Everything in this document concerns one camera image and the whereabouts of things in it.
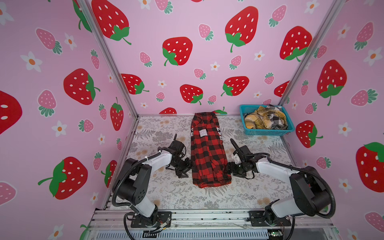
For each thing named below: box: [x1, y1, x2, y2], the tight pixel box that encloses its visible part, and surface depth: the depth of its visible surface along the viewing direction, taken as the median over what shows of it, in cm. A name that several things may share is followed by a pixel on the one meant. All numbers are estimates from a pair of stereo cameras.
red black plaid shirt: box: [191, 112, 232, 188], surface depth 97 cm
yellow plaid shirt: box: [245, 106, 288, 130], surface depth 106 cm
